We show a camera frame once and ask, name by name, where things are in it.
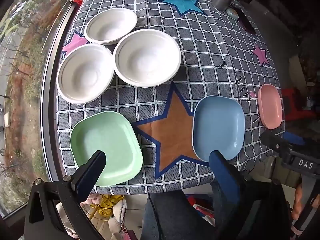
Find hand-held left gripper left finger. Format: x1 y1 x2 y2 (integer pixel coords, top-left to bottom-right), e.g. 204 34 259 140
24 149 107 240

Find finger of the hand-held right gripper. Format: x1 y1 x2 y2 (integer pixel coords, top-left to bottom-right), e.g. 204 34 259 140
261 131 293 158
282 131 306 146

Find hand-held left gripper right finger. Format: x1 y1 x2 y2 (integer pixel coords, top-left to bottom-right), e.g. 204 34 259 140
209 149 293 240

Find small white speckled bowl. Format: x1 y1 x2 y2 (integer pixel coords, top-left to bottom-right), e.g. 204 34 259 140
84 7 138 46

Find pink square plate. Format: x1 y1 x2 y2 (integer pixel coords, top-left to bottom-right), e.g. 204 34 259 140
257 84 283 130

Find red plastic stool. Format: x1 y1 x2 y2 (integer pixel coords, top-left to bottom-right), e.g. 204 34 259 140
281 87 315 123

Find blue square plate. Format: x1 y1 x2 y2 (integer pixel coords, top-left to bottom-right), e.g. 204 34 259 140
192 95 245 162

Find green square plate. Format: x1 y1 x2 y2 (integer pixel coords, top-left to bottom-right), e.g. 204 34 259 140
70 111 144 187

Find person's jeans legs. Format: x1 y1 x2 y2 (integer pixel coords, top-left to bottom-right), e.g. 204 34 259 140
141 180 250 240

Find large white bowl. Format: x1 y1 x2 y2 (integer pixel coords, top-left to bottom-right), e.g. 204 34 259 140
113 29 182 88
56 44 115 105

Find grey checked star tablecloth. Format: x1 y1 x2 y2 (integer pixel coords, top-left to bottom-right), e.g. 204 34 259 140
56 0 285 195

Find small pale packet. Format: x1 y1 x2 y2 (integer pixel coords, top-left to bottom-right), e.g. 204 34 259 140
226 6 241 19

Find plush toy with yellow cord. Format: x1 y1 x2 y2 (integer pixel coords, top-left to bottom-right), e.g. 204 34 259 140
56 192 129 240

